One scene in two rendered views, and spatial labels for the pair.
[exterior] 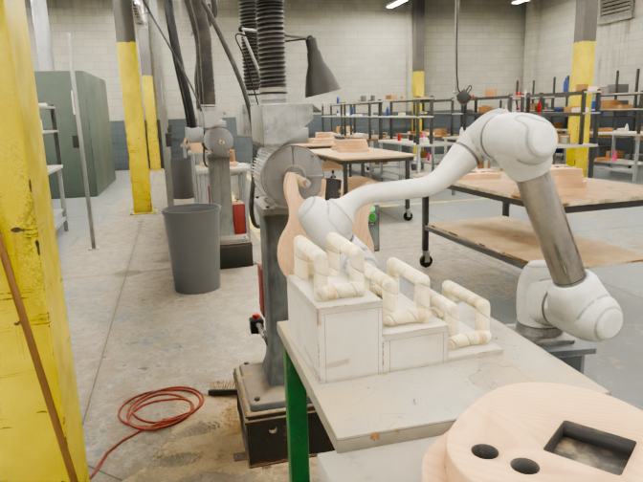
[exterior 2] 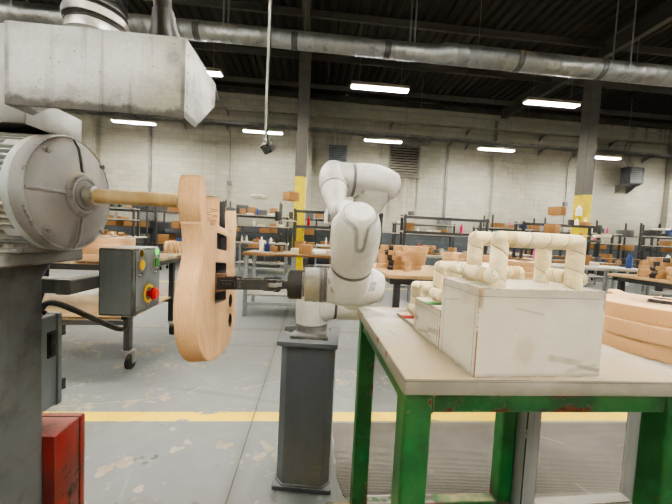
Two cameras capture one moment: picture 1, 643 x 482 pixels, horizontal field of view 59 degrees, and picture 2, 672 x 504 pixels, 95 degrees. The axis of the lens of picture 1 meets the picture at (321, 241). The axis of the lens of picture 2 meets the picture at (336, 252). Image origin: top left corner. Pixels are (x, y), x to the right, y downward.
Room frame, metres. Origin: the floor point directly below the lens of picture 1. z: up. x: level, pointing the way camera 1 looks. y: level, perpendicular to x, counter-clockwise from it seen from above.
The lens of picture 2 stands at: (1.57, 0.70, 1.19)
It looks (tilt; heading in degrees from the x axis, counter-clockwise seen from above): 3 degrees down; 279
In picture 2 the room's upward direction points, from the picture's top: 3 degrees clockwise
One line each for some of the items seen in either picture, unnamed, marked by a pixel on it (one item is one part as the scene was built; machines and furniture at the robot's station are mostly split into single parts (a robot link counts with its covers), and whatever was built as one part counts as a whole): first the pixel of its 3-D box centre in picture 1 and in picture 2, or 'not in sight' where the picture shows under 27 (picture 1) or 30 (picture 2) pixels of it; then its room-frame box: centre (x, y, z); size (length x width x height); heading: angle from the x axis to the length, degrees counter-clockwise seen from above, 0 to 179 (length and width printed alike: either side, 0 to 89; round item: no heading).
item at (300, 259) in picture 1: (300, 260); (498, 262); (1.35, 0.05, 1.15); 0.03 x 0.03 x 0.09
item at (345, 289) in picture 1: (341, 290); (561, 276); (1.19, -0.04, 1.12); 0.11 x 0.03 x 0.03; 108
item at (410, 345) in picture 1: (391, 328); (473, 321); (1.32, -0.17, 0.98); 0.27 x 0.16 x 0.09; 18
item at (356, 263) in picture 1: (356, 274); (542, 262); (1.21, -0.08, 1.15); 0.03 x 0.03 x 0.09
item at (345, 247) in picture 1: (343, 246); (510, 239); (1.29, -0.05, 1.20); 0.20 x 0.03 x 0.03; 17
